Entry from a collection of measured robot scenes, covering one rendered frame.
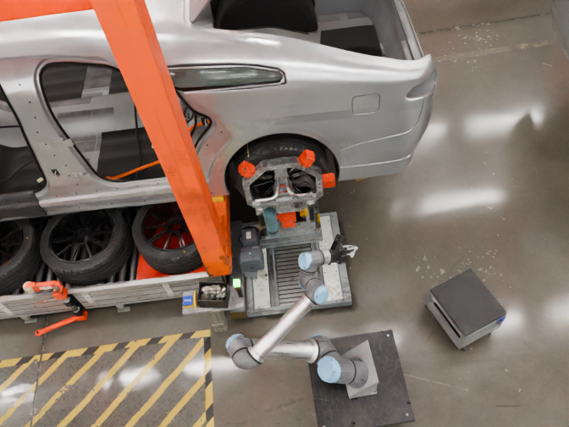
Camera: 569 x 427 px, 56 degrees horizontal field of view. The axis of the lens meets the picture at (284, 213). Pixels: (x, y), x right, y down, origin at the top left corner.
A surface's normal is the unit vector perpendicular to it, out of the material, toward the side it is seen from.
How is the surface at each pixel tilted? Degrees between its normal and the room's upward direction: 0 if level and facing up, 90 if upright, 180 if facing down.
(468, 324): 0
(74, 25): 16
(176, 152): 90
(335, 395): 0
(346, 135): 90
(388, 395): 0
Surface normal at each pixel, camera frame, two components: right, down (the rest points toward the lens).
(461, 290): -0.09, -0.57
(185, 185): 0.08, 0.81
